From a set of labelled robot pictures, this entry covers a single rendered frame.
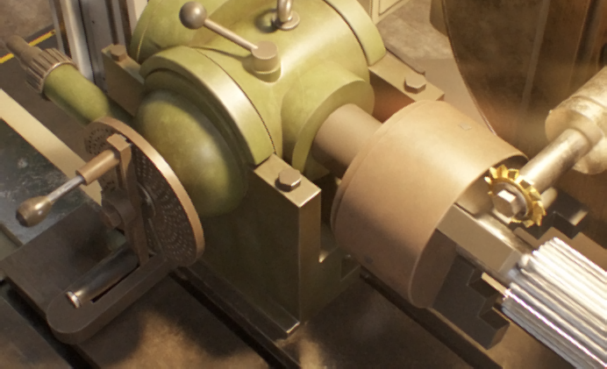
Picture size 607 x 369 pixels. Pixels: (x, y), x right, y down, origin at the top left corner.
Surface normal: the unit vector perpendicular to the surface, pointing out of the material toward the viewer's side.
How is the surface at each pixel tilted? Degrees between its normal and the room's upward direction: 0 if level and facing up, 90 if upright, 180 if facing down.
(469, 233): 35
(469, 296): 65
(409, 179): 28
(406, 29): 0
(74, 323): 4
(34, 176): 0
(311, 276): 90
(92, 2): 90
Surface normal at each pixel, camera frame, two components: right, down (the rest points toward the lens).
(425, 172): -0.25, -0.41
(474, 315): -0.64, 0.22
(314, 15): 0.11, -0.55
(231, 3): 0.71, 0.54
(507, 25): -0.71, 0.54
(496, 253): -0.40, -0.22
